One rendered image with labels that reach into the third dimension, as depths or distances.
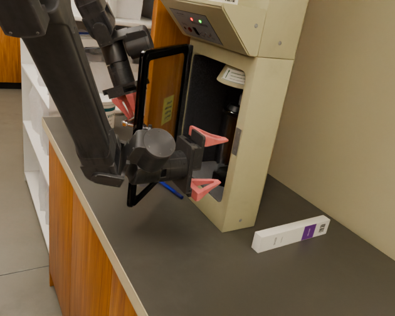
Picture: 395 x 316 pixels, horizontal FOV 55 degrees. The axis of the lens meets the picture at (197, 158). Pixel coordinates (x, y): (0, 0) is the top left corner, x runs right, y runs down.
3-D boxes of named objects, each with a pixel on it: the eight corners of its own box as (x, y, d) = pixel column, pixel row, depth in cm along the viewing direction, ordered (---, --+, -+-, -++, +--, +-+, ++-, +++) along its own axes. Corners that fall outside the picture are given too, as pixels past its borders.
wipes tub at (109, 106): (108, 125, 169) (110, 92, 163) (117, 136, 158) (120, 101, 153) (78, 126, 162) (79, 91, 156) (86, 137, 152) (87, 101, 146)
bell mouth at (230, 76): (254, 77, 116) (258, 59, 114) (293, 93, 102) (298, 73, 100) (204, 75, 107) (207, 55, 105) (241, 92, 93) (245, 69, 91)
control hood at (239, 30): (190, 35, 110) (195, -2, 106) (258, 57, 85) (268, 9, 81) (153, 31, 105) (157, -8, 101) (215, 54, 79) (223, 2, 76)
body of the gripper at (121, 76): (116, 93, 103) (107, 66, 101) (148, 84, 99) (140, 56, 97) (103, 98, 97) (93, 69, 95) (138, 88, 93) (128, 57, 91)
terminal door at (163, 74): (172, 168, 125) (189, 42, 109) (128, 210, 97) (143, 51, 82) (170, 168, 125) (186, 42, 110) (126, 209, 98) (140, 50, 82)
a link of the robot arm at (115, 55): (102, 42, 98) (95, 42, 92) (127, 35, 97) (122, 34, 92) (111, 69, 99) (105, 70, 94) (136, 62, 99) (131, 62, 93)
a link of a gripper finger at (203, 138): (237, 135, 75) (196, 137, 70) (231, 167, 78) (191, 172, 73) (219, 123, 80) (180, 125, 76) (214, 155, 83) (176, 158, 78)
